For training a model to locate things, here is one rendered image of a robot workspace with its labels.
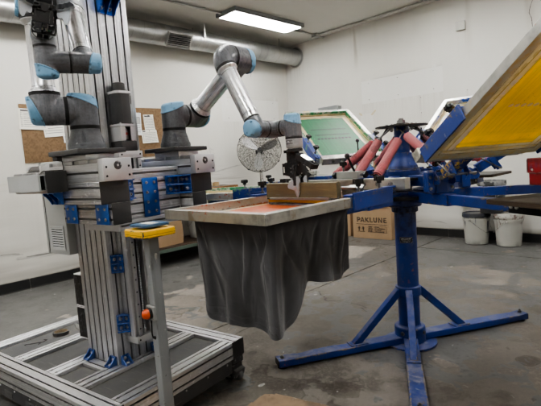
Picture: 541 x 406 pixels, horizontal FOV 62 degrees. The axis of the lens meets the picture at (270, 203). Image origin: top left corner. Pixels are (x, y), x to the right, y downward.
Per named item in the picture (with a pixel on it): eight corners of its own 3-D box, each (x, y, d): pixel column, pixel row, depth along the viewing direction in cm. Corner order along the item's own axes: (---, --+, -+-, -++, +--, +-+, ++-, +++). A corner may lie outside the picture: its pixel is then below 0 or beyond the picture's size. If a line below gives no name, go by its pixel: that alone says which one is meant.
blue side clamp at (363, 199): (354, 210, 175) (353, 192, 174) (344, 210, 178) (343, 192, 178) (393, 201, 196) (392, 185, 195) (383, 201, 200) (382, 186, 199)
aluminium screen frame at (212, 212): (266, 226, 141) (264, 214, 141) (165, 218, 182) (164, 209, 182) (391, 199, 197) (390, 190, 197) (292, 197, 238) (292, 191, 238)
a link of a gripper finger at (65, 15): (81, 24, 135) (59, 27, 139) (82, 4, 135) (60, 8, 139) (72, 20, 132) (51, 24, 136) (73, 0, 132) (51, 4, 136)
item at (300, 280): (282, 339, 158) (274, 221, 154) (275, 337, 160) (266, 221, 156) (356, 304, 190) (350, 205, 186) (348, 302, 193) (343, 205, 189)
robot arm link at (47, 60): (72, 76, 156) (68, 44, 155) (35, 76, 151) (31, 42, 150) (69, 80, 163) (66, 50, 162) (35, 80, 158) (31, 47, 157)
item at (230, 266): (278, 343, 156) (270, 221, 152) (200, 318, 188) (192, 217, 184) (284, 341, 158) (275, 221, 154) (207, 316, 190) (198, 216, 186)
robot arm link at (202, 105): (171, 113, 236) (229, 38, 204) (193, 114, 247) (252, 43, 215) (181, 132, 233) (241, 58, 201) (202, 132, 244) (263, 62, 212)
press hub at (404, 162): (426, 361, 246) (416, 113, 233) (365, 344, 273) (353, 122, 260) (455, 337, 273) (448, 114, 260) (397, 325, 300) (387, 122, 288)
